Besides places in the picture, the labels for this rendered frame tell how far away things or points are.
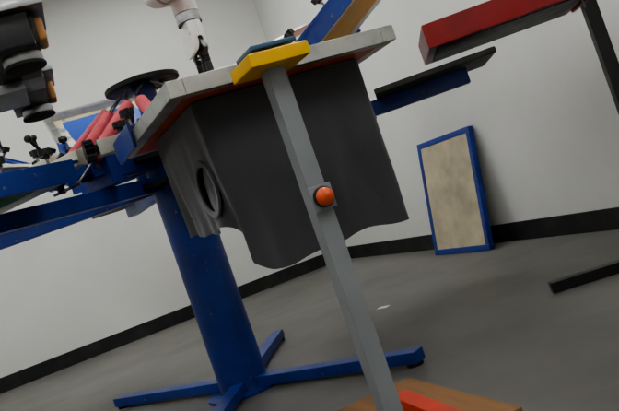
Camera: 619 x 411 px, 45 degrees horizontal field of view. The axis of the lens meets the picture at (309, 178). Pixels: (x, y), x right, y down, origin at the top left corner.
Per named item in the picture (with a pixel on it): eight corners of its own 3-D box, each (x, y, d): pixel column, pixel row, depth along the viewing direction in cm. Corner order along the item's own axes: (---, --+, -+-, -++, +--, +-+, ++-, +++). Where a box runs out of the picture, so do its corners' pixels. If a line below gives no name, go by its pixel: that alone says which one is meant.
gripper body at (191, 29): (173, 28, 228) (185, 63, 228) (180, 17, 219) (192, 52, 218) (196, 23, 231) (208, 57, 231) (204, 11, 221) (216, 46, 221)
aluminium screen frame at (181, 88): (396, 39, 181) (391, 24, 181) (169, 99, 158) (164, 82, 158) (288, 111, 253) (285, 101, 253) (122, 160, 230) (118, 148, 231)
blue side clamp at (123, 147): (151, 142, 204) (143, 118, 204) (134, 147, 202) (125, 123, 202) (135, 160, 232) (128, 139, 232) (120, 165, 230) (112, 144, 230)
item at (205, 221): (273, 240, 173) (223, 94, 174) (239, 252, 170) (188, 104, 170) (222, 251, 216) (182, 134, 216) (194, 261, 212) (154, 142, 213)
